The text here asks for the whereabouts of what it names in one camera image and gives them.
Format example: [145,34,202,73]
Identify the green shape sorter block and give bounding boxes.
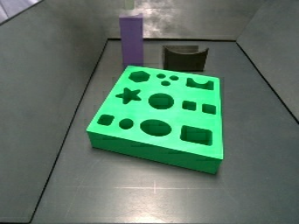
[87,66,224,174]

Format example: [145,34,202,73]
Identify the black curved fixture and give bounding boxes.
[163,45,210,72]

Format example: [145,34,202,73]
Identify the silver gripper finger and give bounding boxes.
[125,0,135,10]

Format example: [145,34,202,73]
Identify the purple arch block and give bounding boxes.
[119,14,144,67]

